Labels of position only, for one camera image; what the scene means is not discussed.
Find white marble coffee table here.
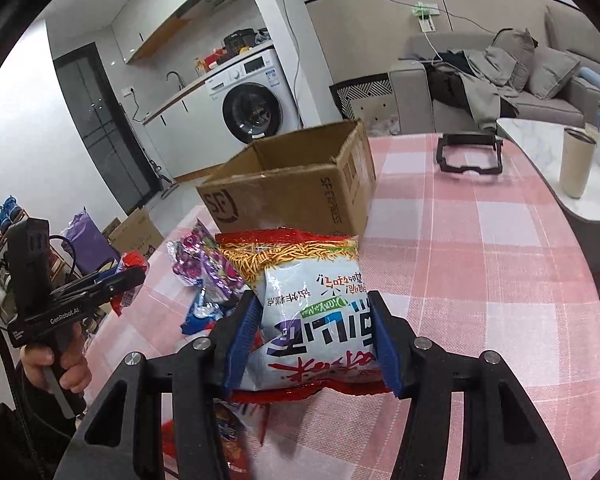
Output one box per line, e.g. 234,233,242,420
497,118,600,273

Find person's left hand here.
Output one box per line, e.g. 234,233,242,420
20,323,92,393

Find grey sofa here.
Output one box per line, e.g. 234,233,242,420
389,6,600,133

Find red snack packet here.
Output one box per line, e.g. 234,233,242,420
161,394,271,479

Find brown SF cardboard box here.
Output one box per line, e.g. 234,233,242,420
197,120,376,236

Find beige tumbler cup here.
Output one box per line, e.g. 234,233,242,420
559,127,597,200

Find blue cookie packet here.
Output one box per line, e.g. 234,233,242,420
181,286,238,336

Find black plastic frame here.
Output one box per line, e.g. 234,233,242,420
435,132,504,177

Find black patterned chair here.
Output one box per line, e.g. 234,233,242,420
329,73,401,136

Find grey jacket on sofa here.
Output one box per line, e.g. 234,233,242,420
426,47,518,130

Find small cardboard box on floor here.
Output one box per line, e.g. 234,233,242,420
102,207,163,259

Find purple grape candy bag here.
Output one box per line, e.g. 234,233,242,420
166,220,247,302

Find grey sofa cushion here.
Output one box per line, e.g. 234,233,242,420
526,46,580,100

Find white washing machine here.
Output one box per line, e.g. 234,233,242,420
204,47,301,148

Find dark glass door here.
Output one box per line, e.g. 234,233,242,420
54,44,159,214

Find pink plaid tablecloth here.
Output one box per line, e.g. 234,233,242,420
86,134,600,479

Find white red noodle snack bag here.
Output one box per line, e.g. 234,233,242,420
216,229,387,404

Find wall power strip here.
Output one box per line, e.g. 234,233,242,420
411,2,440,34

